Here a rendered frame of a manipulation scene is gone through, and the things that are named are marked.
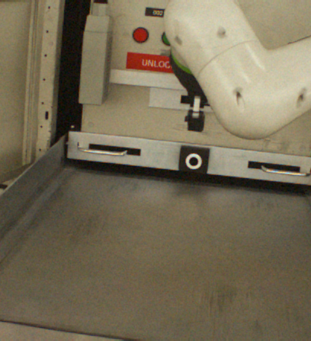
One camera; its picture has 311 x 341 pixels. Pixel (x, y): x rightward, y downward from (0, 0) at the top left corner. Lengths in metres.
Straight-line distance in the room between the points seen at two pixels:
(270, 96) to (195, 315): 0.29
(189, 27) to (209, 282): 0.35
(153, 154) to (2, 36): 0.40
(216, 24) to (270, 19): 0.54
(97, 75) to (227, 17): 0.50
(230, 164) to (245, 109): 0.60
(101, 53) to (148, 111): 0.19
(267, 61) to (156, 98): 0.59
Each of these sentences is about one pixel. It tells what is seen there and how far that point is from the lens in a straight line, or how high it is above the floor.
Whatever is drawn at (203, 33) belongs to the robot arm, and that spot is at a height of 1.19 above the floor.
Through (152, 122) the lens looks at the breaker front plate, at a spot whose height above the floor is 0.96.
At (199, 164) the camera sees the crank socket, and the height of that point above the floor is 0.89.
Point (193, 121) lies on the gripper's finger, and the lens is 1.17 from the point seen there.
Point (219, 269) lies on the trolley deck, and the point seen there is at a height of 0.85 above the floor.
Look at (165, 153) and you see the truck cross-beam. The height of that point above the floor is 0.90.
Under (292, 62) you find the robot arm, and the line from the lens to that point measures 0.91.
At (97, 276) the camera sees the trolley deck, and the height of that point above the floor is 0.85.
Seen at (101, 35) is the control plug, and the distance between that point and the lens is 1.35.
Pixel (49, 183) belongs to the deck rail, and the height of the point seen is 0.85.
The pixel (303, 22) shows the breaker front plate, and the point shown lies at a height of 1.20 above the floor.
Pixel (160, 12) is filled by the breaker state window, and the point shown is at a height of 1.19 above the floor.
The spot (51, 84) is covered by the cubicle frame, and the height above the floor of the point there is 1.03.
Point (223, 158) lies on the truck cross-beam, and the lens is 1.47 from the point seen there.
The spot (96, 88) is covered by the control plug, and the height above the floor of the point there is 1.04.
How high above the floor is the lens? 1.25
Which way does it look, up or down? 15 degrees down
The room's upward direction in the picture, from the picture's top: 5 degrees clockwise
